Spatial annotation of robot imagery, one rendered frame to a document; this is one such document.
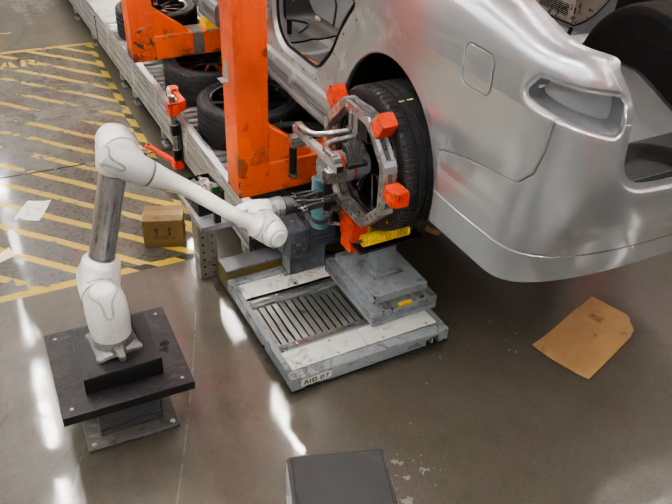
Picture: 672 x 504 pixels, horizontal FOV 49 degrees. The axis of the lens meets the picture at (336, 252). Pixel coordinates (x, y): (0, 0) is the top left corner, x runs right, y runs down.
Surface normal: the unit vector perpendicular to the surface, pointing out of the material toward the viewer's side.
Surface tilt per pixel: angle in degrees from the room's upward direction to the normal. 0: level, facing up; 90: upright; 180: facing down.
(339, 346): 0
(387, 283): 0
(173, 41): 90
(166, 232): 90
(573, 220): 95
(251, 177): 90
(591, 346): 1
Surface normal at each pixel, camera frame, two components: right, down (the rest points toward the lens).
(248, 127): 0.46, 0.53
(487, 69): -0.89, 0.24
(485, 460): 0.04, -0.81
